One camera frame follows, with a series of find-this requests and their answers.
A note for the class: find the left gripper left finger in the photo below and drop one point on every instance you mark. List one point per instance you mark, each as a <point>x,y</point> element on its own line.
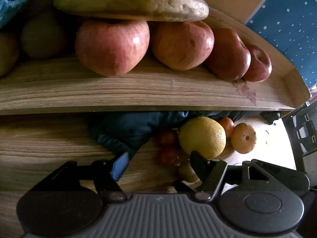
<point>106,175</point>

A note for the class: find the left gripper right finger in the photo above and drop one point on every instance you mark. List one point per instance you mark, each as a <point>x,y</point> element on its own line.
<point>212,175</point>

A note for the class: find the yellow lemon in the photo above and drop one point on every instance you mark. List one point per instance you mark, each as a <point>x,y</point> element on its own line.
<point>204,135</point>

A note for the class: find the small red tomato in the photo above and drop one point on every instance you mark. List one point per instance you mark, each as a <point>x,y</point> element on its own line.
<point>167,138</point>
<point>167,157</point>

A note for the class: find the pale speckled round fruit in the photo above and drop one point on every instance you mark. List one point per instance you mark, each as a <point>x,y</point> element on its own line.
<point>243,138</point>

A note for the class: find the small orange tangerine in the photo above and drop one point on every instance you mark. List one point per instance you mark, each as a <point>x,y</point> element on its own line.
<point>228,126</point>

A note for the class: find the dark blue cloth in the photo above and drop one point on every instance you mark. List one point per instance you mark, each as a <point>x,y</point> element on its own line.
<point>121,132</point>

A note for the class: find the red apple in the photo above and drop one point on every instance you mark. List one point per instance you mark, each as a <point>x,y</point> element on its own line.
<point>260,67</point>
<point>229,59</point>
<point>112,49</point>
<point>182,45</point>

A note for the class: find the wooden raised shelf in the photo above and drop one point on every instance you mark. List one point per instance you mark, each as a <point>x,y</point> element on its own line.
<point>64,85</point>

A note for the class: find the red apple far right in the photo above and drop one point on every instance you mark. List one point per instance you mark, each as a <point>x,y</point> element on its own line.
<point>260,67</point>

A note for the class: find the red apple far left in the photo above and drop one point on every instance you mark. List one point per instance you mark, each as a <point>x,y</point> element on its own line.
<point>112,49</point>

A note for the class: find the brown kiwi right shelf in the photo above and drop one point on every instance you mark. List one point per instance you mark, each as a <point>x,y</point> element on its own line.
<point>45,36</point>

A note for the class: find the brown kiwi shelf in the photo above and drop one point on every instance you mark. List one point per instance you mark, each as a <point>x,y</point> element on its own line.
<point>45,36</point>
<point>8,54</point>

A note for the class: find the brown kiwi left shelf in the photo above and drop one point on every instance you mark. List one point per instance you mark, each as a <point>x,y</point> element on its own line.
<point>8,54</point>

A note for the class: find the blue starry panel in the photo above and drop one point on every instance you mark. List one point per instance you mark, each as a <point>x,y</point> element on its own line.
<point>290,26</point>

